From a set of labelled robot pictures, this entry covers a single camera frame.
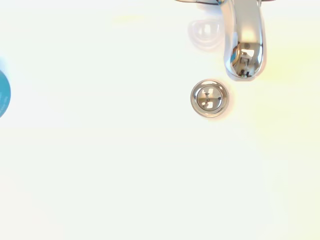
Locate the white ceramic sink basin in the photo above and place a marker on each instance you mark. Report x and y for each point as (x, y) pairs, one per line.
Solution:
(125, 150)

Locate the chrome sink drain stopper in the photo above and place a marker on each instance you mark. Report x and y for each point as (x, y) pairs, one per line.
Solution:
(209, 98)

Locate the chrome faucet spout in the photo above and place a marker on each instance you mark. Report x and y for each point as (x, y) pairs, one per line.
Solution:
(243, 37)

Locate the round teal container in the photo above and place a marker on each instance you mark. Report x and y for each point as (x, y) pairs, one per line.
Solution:
(3, 93)

